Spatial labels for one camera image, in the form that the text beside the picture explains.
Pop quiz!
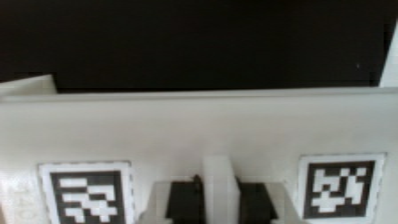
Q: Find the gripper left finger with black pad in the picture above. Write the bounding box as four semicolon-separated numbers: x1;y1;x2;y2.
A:
137;173;207;224

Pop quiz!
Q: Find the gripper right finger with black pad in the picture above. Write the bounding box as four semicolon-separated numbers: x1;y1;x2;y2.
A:
237;176;310;224

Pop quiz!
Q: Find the white cabinet door panel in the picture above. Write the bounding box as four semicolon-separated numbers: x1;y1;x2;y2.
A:
0;88;398;224

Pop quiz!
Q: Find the white cabinet body box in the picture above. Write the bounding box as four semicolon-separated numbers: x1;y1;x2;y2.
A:
0;74;57;100

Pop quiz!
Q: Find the white right fence rail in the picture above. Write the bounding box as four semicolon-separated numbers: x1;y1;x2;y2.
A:
379;17;398;88

